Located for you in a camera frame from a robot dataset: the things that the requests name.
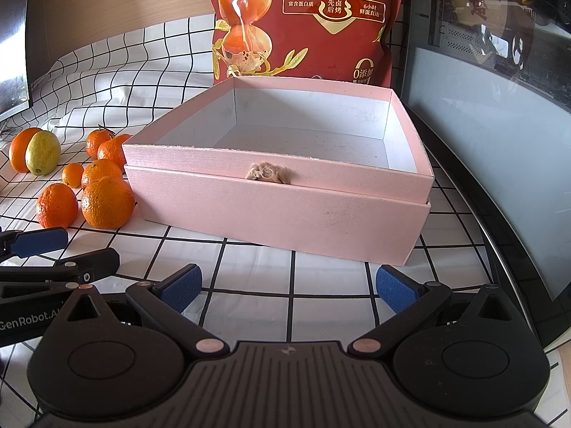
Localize large orange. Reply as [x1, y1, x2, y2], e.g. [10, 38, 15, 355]
[9, 128, 41, 173]

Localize green lemon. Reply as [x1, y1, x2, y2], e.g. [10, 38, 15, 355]
[25, 131, 61, 176]

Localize mandarin behind group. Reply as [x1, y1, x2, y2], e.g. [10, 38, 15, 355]
[97, 133, 131, 171]

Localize stemmed mandarin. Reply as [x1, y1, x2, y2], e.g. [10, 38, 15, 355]
[85, 128, 114, 159]

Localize pink gift box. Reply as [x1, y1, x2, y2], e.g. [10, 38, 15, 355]
[123, 76, 434, 266]

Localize glass computer case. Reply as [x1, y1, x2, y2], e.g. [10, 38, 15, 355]
[403, 0, 570, 348]

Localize black monitor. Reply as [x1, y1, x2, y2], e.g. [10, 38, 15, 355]
[0, 0, 31, 121]

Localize red snack bag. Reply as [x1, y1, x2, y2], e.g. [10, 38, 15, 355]
[211, 0, 401, 87]

